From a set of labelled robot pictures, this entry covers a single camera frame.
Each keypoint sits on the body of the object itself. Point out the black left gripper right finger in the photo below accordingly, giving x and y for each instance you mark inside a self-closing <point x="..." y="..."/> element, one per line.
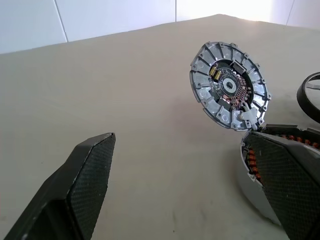
<point x="292" y="182"/>

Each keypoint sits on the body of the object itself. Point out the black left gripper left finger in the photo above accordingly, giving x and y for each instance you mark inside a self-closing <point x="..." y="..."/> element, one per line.
<point x="82" y="180"/>

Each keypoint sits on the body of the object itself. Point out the silver motor housing copper coils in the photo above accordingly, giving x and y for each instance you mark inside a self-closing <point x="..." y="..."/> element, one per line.
<point x="250" y="192"/>

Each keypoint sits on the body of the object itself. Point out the silver round motor lid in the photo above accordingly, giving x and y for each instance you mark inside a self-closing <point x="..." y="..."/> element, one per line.
<point x="225" y="53"/>

